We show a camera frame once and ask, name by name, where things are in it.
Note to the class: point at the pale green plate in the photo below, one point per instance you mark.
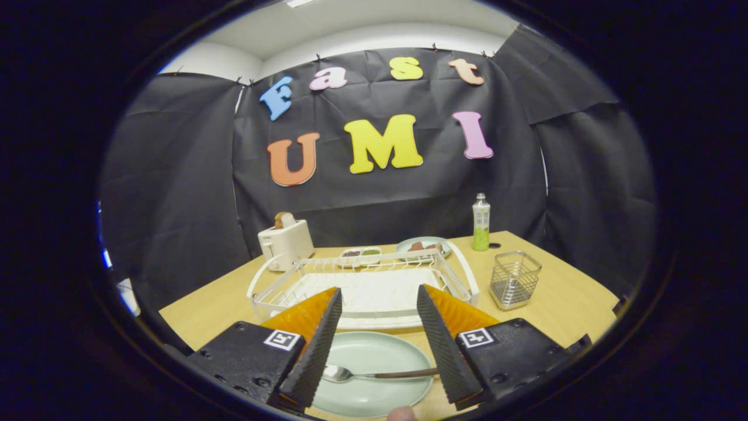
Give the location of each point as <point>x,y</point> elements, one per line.
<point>374,351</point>
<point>403,248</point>

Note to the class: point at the white toaster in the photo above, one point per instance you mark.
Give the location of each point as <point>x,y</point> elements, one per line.
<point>286,245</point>

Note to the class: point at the white divided tray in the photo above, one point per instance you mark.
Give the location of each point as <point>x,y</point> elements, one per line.
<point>359,261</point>

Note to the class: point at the ceiling light panel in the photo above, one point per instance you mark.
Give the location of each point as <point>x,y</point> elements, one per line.
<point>299,3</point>

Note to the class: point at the brown bread slice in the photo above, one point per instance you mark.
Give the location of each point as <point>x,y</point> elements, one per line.
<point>284,220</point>

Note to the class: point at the green tea bottle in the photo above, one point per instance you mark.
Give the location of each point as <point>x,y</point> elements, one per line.
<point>481,225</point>

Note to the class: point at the black backdrop cloth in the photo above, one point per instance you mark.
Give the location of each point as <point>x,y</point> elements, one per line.
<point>380,199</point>

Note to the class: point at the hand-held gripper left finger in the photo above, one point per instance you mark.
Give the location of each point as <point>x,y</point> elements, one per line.
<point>318,351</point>

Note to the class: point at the brown meat piece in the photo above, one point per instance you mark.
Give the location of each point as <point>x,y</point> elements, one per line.
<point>416,247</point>
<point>433,248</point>

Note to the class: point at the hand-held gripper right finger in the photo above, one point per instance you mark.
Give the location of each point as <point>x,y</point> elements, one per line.
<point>447,351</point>

